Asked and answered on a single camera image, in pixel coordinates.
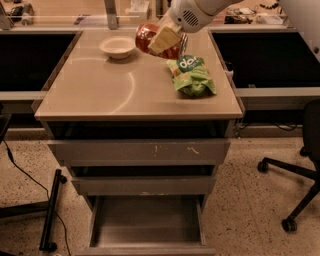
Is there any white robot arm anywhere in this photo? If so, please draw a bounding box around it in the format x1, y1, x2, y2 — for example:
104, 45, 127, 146
148, 0, 320, 61

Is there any middle grey drawer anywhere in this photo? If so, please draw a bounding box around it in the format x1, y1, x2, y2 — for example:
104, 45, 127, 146
72, 176, 215, 196

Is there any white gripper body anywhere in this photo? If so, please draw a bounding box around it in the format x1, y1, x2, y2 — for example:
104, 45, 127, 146
169, 0, 213, 33

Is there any green chip bag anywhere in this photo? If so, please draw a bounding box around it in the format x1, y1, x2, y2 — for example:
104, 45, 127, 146
167, 55, 216, 97

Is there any top grey drawer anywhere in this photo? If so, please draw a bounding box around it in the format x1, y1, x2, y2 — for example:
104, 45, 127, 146
48, 139, 230, 167

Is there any grey drawer cabinet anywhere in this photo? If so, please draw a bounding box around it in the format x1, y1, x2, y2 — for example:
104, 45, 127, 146
31, 29, 246, 198

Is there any black office chair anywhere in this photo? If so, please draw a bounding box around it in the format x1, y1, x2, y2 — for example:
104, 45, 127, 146
257, 99, 320, 234

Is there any white paper bowl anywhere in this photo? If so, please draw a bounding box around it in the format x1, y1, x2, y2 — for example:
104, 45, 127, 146
99, 36, 135, 59

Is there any black cable on floor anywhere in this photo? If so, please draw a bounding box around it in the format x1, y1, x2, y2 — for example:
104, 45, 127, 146
2, 139, 72, 256

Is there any open bottom grey drawer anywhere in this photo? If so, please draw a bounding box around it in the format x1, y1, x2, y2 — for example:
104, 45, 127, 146
76, 195, 215, 256

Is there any black stand base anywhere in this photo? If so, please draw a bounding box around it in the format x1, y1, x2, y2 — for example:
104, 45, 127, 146
0, 169, 67, 252

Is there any red coke can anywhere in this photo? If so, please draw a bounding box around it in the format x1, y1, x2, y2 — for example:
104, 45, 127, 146
135, 23, 188, 60

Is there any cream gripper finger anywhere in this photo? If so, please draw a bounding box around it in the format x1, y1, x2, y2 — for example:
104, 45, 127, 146
148, 22, 181, 55

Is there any white box on shelf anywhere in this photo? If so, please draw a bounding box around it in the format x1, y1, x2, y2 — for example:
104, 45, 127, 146
129, 0, 150, 19

